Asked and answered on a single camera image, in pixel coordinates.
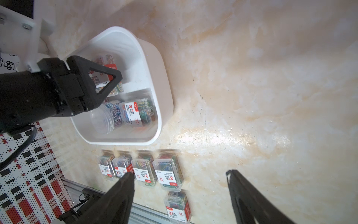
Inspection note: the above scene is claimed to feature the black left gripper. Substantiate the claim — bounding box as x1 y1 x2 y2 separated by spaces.
1 56 123 132

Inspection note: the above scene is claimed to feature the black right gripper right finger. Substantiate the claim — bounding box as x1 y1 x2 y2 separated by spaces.
226 170 294 224

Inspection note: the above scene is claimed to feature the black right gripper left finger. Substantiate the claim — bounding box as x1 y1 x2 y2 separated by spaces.
75 172 135 224

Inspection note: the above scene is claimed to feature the paper clip box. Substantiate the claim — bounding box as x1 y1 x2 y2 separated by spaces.
112 152 134 178
164 191 192 224
89 54 124 97
153 151 185 192
119 98 156 127
98 150 116 179
131 151 158 188

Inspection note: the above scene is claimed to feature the white plastic storage box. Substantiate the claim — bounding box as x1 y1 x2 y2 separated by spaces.
70 27 174 146

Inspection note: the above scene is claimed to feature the round clear clip tub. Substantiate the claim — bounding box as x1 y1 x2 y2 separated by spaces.
90 100 123 134

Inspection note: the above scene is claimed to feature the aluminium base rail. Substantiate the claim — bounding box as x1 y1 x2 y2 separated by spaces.
61 176 171 224

